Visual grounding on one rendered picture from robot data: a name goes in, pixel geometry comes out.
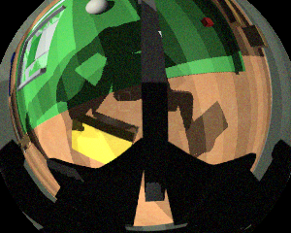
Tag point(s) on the white golf ball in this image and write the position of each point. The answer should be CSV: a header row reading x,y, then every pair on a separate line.
x,y
96,6

